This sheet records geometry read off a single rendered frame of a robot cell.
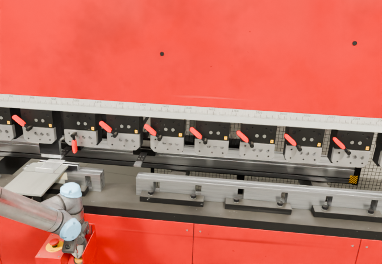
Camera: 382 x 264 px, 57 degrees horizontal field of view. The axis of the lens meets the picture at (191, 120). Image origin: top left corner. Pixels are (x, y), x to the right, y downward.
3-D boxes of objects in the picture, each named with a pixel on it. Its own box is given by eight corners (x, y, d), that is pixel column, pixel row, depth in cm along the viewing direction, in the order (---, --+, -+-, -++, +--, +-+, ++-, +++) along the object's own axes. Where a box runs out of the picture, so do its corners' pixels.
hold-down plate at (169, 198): (139, 201, 165) (139, 196, 164) (142, 195, 170) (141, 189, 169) (203, 207, 162) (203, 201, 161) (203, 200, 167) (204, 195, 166)
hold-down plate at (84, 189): (24, 191, 169) (23, 186, 168) (30, 185, 174) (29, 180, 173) (84, 196, 167) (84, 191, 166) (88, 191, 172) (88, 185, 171)
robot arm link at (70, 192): (53, 187, 135) (73, 177, 141) (57, 209, 140) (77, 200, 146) (64, 196, 130) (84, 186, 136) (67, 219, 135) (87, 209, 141)
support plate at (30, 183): (0, 193, 147) (-1, 191, 147) (32, 164, 171) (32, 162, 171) (41, 196, 145) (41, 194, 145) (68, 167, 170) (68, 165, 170)
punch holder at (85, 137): (65, 145, 163) (62, 111, 157) (73, 137, 171) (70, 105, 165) (96, 147, 162) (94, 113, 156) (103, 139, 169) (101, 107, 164)
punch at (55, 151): (40, 157, 171) (38, 139, 167) (42, 155, 172) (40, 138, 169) (60, 159, 170) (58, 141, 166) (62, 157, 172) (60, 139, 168)
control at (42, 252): (38, 280, 146) (32, 244, 140) (54, 253, 161) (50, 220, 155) (85, 283, 145) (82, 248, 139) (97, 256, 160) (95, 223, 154)
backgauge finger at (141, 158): (125, 168, 172) (124, 159, 170) (137, 146, 196) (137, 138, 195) (149, 170, 171) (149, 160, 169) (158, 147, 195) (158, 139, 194)
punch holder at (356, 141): (331, 165, 153) (337, 130, 147) (326, 156, 161) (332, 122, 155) (366, 167, 152) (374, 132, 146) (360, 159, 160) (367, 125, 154)
